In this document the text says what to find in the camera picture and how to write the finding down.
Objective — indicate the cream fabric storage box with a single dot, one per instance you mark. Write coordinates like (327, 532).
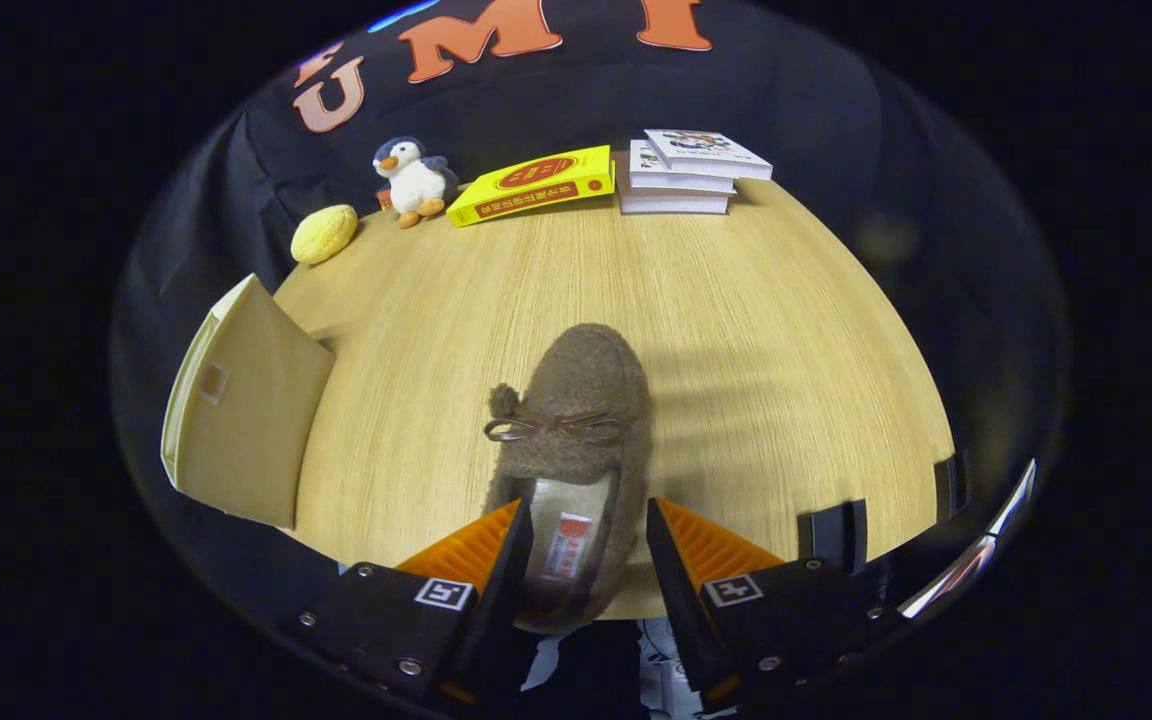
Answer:
(256, 400)

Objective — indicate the penguin plush toy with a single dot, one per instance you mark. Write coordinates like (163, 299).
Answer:
(416, 180)

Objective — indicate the black backdrop cloth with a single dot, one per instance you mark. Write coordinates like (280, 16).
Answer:
(786, 90)

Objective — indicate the white book colourful cover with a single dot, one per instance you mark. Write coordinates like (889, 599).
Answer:
(706, 150)

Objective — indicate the yellow book red circle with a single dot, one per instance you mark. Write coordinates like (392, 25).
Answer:
(536, 185)

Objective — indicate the brown fuzzy shoe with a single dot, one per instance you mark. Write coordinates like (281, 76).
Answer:
(576, 380)

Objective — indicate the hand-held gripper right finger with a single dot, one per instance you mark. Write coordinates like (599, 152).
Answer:
(676, 600)

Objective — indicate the yellow lemon plush toy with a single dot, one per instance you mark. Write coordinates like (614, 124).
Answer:
(324, 234)

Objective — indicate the small red box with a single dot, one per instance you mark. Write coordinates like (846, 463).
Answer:
(384, 199)

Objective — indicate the black table edge clamp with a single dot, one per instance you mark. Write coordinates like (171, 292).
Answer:
(833, 535)
(952, 486)

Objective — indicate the person's dark clothing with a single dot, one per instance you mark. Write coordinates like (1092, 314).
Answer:
(586, 670)

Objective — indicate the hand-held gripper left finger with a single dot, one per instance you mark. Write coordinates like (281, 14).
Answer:
(496, 620)

